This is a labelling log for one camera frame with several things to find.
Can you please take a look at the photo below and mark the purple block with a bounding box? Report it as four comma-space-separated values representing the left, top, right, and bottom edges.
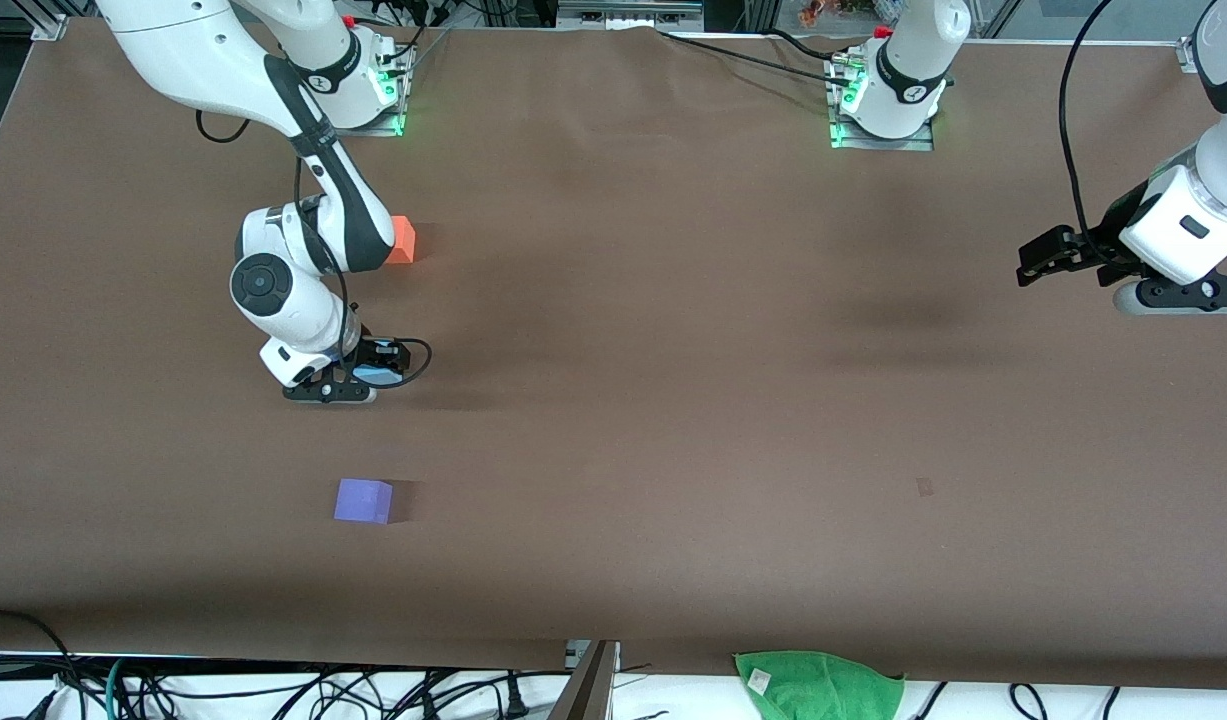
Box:
333, 478, 395, 525

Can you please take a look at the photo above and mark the aluminium profile bar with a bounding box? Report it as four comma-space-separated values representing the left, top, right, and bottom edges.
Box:
546, 640, 621, 720

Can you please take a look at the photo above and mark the green cloth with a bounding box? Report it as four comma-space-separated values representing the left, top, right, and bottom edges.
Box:
733, 651, 906, 720

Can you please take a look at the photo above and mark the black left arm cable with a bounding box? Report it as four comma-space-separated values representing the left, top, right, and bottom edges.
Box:
1058, 0, 1116, 253

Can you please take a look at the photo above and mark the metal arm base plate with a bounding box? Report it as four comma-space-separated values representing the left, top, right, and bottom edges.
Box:
826, 55, 937, 153
301, 45, 407, 138

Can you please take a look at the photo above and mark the black cable loop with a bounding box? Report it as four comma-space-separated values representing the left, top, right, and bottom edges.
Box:
0, 609, 79, 720

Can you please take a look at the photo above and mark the black cable across table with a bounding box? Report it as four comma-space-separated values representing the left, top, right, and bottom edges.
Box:
658, 28, 856, 87

